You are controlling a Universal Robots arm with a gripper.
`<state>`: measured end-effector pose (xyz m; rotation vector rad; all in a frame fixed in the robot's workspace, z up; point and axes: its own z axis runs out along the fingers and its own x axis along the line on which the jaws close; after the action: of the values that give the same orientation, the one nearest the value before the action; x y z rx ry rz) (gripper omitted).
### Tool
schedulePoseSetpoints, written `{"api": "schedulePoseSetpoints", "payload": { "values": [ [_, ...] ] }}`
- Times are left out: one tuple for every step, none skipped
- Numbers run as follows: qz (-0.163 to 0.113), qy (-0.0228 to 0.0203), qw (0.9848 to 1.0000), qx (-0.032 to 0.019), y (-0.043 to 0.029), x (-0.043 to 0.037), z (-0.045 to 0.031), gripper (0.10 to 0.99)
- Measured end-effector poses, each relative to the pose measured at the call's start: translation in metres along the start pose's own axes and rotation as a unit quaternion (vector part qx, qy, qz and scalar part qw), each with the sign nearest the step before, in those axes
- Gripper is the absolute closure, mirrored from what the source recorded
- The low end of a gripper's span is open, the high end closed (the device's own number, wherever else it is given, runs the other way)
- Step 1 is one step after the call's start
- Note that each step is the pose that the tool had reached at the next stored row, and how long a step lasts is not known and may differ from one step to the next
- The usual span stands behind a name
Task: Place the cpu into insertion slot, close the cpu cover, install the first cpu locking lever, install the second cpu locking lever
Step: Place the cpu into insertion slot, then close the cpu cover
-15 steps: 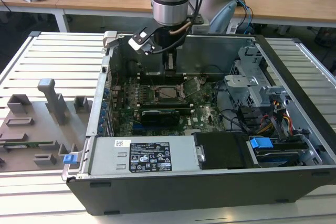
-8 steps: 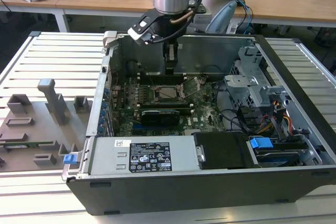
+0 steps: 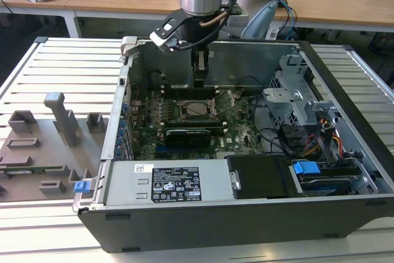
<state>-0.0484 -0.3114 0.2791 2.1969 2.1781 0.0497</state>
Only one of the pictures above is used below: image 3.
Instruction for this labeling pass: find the green RAM stick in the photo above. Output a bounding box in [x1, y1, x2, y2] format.
[0, 166, 64, 174]

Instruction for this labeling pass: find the black plastic shroud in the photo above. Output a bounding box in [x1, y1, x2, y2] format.
[226, 154, 305, 199]

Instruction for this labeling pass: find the blue disk carrier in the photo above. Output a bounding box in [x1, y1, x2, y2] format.
[293, 160, 352, 196]

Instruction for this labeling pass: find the green motherboard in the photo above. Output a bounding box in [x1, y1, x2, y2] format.
[127, 89, 265, 161]

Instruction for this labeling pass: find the small white box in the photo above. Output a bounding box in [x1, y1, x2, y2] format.
[265, 26, 280, 41]

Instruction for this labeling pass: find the metal drive cage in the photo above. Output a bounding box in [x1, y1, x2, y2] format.
[263, 55, 320, 128]

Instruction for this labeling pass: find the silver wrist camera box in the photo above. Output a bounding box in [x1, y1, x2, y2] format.
[150, 10, 191, 53]

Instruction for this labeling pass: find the grey case latch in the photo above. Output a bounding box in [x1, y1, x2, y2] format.
[121, 36, 138, 60]

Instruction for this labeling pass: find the blue plastic latch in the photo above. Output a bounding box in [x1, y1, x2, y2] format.
[74, 180, 94, 195]

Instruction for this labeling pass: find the black RAM stick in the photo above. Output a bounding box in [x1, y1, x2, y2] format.
[167, 86, 216, 97]

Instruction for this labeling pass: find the black graphics card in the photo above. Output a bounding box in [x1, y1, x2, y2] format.
[165, 127, 212, 148]

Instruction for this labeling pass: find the black mesh bin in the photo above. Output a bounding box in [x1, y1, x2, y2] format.
[369, 31, 394, 57]

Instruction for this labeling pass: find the black open PC case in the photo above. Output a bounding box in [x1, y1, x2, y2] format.
[72, 35, 394, 253]

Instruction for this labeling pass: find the black internal cable bundle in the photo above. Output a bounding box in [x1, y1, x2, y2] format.
[251, 95, 295, 156]

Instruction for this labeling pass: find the grey parts rack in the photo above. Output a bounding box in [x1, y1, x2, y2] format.
[0, 92, 107, 202]

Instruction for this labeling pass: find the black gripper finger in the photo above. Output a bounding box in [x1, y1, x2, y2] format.
[191, 46, 211, 89]

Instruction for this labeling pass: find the blue cable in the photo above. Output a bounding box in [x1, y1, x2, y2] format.
[275, 0, 299, 41]

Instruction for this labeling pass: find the grey power supply unit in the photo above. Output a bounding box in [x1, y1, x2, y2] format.
[103, 160, 231, 207]

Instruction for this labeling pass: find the CPU socket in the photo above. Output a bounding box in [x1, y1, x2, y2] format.
[180, 99, 220, 124]

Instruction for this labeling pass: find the yellow orange wire bundle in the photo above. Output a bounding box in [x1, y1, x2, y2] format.
[303, 116, 344, 156]

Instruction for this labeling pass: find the silver square CPU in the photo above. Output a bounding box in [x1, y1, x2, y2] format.
[186, 102, 212, 116]

